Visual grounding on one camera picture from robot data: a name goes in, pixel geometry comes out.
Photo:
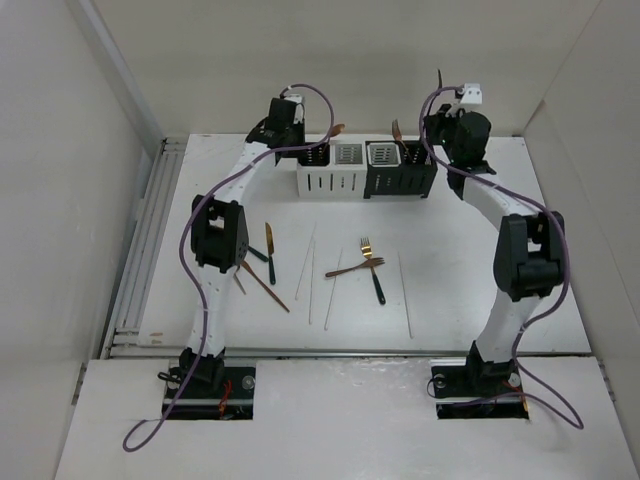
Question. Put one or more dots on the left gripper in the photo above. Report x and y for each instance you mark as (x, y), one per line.
(298, 127)

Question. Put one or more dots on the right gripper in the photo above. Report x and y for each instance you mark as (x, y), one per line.
(434, 121)

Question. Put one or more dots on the rose gold metal fork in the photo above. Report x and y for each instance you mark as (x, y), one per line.
(398, 138)

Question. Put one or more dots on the gold knife green handle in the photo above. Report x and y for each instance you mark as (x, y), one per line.
(258, 254)
(270, 249)

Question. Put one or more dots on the white chopstick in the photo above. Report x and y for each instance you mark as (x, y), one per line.
(405, 298)
(302, 272)
(332, 294)
(311, 287)

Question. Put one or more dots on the gold fork green handle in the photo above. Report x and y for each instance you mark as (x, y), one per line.
(366, 250)

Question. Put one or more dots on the brown wooden fork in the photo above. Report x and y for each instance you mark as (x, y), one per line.
(367, 264)

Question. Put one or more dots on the silver metal spoon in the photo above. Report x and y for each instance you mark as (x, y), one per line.
(239, 284)

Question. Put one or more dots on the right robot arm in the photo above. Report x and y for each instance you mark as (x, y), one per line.
(529, 260)

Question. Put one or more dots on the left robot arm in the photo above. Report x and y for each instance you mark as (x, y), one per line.
(216, 240)

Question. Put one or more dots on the black slotted insert bin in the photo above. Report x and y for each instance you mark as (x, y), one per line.
(413, 153)

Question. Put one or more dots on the black insert bin left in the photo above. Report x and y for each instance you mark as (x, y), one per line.
(318, 156)

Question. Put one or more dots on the white slotted insert bin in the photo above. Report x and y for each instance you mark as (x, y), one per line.
(383, 154)

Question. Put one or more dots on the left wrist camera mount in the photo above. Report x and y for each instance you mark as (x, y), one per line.
(290, 95)

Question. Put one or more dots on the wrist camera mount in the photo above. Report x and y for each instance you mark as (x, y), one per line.
(290, 95)
(471, 95)

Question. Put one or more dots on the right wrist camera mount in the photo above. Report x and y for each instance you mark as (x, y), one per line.
(471, 95)

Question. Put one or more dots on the black utensil holder frame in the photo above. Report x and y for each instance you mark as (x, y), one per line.
(401, 180)

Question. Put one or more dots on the white utensil holder frame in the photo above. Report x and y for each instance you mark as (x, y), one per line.
(331, 182)

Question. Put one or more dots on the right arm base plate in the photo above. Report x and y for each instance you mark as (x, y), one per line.
(463, 392)

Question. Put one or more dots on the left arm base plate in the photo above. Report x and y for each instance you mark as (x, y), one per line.
(229, 397)

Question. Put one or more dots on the aluminium rail front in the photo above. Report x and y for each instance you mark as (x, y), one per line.
(129, 351)

